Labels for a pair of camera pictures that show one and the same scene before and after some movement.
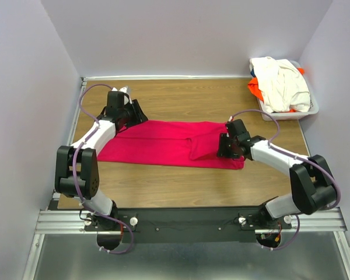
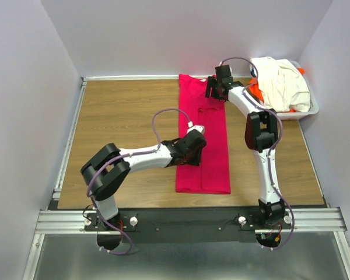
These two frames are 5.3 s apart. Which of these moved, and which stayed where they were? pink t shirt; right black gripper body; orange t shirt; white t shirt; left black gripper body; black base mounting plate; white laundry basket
Moved: pink t shirt; left black gripper body; right black gripper body
Stayed: white t shirt; white laundry basket; orange t shirt; black base mounting plate
